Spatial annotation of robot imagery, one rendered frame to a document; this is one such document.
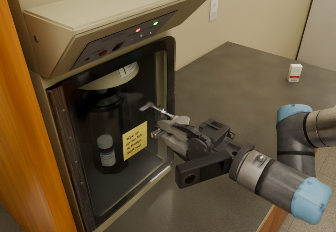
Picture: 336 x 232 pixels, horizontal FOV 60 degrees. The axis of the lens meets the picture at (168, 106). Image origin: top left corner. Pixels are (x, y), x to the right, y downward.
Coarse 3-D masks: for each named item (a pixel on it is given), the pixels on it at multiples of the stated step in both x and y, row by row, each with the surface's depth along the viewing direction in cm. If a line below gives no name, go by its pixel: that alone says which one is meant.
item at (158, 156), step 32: (128, 64) 57; (160, 64) 64; (96, 96) 53; (128, 96) 60; (160, 96) 69; (96, 128) 56; (128, 128) 64; (96, 160) 60; (128, 160) 69; (160, 160) 80; (96, 192) 64; (128, 192) 74; (96, 224) 69
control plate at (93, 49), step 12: (144, 24) 45; (156, 24) 50; (108, 36) 40; (120, 36) 44; (132, 36) 48; (144, 36) 53; (84, 48) 39; (96, 48) 42; (108, 48) 46; (120, 48) 50
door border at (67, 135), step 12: (60, 96) 47; (60, 108) 48; (60, 120) 49; (60, 132) 50; (72, 132) 52; (72, 144) 53; (72, 156) 54; (72, 180) 56; (84, 180) 59; (84, 192) 61; (84, 204) 62
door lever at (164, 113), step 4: (164, 108) 72; (164, 112) 72; (160, 116) 72; (164, 116) 73; (168, 116) 71; (172, 116) 70; (176, 116) 70; (152, 132) 65; (156, 132) 65; (160, 132) 65; (164, 132) 67; (152, 136) 65; (156, 136) 65
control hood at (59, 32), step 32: (64, 0) 42; (96, 0) 42; (128, 0) 42; (160, 0) 43; (192, 0) 50; (32, 32) 39; (64, 32) 34; (96, 32) 36; (160, 32) 58; (64, 64) 40
